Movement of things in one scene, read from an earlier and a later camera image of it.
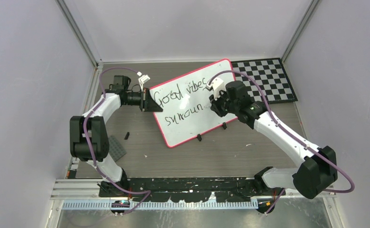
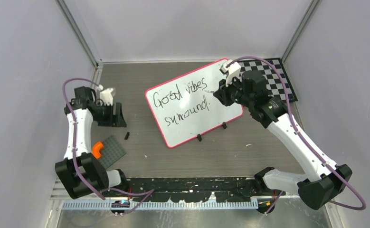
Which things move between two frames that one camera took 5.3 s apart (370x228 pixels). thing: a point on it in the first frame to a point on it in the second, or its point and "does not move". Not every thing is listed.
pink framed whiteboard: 186,113 does not move
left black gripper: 147,104 to 114,120
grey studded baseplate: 116,150 does not move
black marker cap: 127,136 does not move
